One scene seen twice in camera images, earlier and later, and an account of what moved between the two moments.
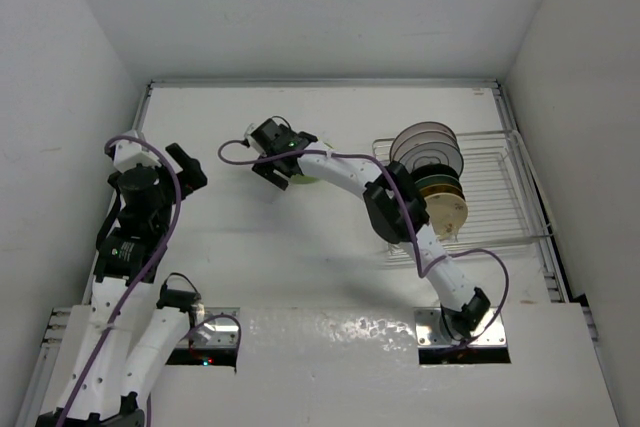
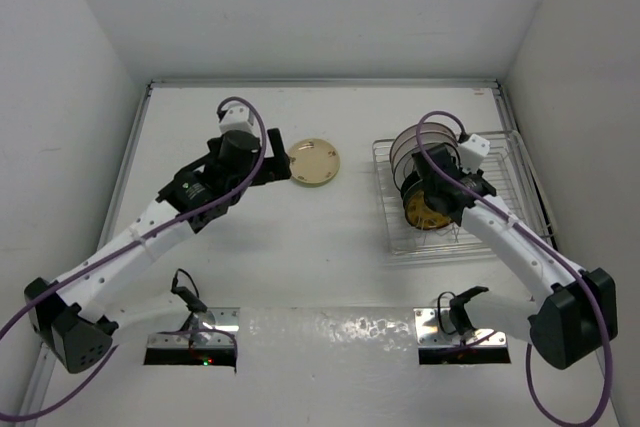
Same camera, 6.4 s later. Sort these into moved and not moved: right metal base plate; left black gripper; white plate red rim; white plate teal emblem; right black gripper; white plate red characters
Moved: right black gripper; left black gripper
Not moved: white plate red rim; white plate teal emblem; white plate red characters; right metal base plate
